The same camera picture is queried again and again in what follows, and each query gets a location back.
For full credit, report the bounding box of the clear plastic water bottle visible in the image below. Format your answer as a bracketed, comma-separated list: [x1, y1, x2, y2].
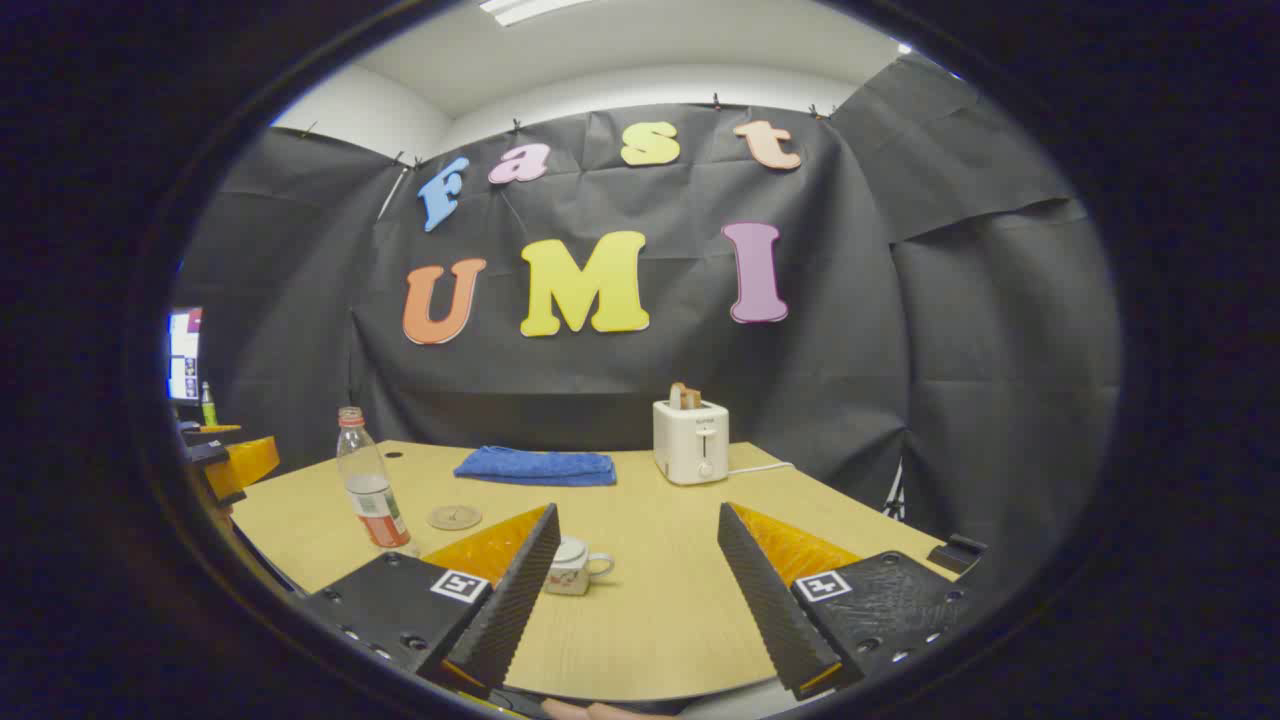
[336, 406, 412, 550]

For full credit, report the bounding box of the white toaster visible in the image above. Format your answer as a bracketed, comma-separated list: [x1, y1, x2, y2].
[653, 398, 730, 486]

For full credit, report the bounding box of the white ceramic teacup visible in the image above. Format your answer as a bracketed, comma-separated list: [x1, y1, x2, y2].
[545, 545, 616, 597]

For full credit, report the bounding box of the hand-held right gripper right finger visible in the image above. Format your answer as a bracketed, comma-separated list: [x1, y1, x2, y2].
[717, 502, 976, 701]

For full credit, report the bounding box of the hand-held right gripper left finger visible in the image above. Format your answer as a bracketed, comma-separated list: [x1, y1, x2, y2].
[300, 503, 561, 701]

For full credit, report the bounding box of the black backdrop cloth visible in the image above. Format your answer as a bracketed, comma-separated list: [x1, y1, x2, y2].
[172, 55, 1123, 561]

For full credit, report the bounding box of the computer monitor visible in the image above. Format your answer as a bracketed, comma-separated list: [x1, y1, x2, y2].
[167, 306, 204, 404]

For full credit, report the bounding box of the blue folded towel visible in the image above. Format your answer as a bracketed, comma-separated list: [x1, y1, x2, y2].
[453, 446, 618, 488]

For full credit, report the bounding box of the ceiling light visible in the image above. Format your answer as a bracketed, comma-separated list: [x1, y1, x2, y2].
[478, 0, 596, 27]

